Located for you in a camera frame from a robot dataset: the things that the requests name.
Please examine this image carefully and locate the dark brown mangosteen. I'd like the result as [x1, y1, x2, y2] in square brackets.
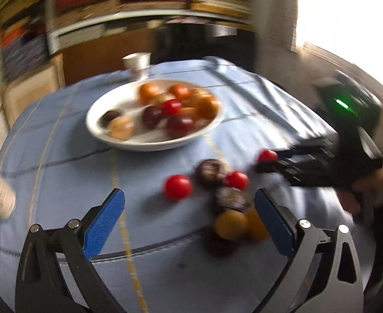
[99, 110, 123, 128]

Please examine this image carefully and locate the yellow orange citrus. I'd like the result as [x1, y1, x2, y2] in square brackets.
[213, 210, 249, 241]

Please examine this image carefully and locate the framed picture leaning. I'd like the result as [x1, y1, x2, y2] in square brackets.
[1, 54, 65, 128]

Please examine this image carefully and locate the person's right hand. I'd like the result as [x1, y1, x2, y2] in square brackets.
[336, 167, 383, 213]

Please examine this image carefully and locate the orange tangerine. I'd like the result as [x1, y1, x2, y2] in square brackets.
[138, 83, 161, 105]
[168, 84, 190, 102]

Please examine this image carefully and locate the white oval plate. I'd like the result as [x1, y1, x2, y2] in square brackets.
[85, 79, 225, 152]

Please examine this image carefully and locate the beige curtain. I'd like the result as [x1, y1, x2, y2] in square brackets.
[253, 0, 298, 53]

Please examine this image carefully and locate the red tomato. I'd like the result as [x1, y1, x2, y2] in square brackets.
[161, 99, 182, 117]
[163, 174, 193, 201]
[223, 170, 249, 191]

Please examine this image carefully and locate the black monitor screen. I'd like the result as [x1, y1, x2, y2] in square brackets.
[151, 23, 257, 71]

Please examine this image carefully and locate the dark purple plum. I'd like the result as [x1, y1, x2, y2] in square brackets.
[141, 105, 164, 129]

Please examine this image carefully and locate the metal storage shelf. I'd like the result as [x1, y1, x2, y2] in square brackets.
[46, 0, 252, 55]

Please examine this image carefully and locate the large orange persimmon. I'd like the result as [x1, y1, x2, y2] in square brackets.
[196, 96, 221, 120]

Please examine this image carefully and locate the white paper cup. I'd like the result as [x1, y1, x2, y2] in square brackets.
[122, 52, 151, 81]

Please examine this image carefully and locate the spotted yellow pepino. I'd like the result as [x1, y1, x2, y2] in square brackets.
[151, 92, 176, 106]

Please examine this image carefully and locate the tan passion fruit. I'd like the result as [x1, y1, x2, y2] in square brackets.
[107, 116, 135, 141]

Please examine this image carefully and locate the orange striped fruit front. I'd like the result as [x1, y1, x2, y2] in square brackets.
[182, 88, 211, 107]

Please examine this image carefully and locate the small yellow citrus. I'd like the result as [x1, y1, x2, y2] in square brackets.
[245, 208, 269, 242]

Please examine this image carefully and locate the blue checked tablecloth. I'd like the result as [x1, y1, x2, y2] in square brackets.
[0, 56, 378, 313]

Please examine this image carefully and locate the brown wooden cabinet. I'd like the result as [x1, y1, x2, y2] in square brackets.
[61, 28, 156, 86]

